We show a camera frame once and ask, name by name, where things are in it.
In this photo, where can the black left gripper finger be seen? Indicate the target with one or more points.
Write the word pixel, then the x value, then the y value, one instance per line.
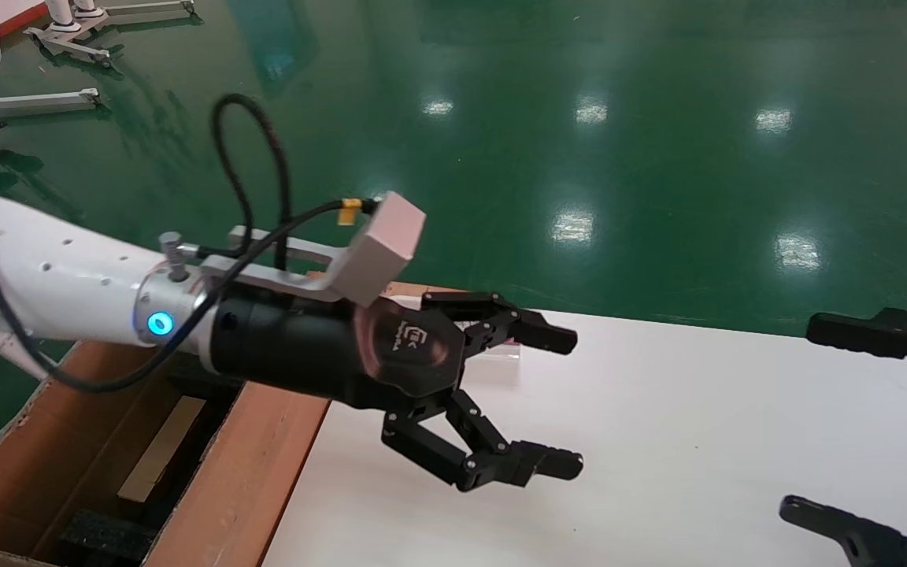
pixel 485 465
pixel 532 331

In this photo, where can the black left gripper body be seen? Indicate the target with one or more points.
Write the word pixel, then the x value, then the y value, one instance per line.
pixel 320 346

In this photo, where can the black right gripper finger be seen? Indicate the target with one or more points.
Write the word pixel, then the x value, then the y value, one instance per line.
pixel 855 535
pixel 886 335

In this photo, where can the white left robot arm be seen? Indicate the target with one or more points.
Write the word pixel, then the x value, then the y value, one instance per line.
pixel 68 276

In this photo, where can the large cardboard box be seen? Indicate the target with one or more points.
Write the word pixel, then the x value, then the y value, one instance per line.
pixel 249 465

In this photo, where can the acrylic sign holder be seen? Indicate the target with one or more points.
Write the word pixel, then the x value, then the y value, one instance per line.
pixel 505 356

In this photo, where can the black foam block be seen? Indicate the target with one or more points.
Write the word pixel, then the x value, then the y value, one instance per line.
pixel 107 537

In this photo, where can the white pole with clamp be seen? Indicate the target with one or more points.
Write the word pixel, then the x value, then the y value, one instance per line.
pixel 16 354

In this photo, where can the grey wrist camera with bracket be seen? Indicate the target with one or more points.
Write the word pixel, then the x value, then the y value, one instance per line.
pixel 379 252

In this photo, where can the white post stand base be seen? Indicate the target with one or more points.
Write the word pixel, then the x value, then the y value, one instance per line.
pixel 68 35

